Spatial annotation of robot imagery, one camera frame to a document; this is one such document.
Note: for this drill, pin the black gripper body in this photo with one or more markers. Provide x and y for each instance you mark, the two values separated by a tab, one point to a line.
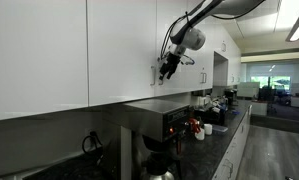
174	60

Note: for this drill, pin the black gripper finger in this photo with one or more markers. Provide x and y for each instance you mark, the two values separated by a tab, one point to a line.
170	71
161	71

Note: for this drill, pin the white upper cabinet block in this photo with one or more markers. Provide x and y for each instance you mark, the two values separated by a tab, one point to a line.
234	66

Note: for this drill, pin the wide white cabinet door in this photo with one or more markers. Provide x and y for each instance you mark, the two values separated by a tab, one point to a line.
39	56

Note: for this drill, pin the white countertop container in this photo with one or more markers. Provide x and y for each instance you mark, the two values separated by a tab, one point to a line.
202	100

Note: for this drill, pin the stainless steel coffee brewer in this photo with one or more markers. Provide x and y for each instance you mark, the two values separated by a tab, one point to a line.
155	115

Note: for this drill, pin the red spray bottle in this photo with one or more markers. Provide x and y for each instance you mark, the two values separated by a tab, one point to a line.
194	124

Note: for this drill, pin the four-slot toaster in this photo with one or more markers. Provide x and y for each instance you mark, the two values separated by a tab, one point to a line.
209	115

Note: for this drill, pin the black coffee maker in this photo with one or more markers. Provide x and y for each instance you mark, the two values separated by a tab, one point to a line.
229	96

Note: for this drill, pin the white cup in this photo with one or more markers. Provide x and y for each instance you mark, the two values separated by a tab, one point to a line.
200	135
208	129

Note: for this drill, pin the flat blue-lidded container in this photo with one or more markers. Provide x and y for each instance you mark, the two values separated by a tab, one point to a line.
220	128

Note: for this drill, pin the small blue object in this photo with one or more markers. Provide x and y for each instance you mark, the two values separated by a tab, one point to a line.
235	112

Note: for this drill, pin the white board panel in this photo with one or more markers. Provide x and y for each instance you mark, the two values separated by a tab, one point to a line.
248	90

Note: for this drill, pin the black-lidded coffee carafe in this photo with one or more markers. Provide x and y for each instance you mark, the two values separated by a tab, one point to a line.
157	166

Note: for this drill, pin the white base cabinets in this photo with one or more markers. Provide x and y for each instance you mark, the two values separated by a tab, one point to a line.
234	146

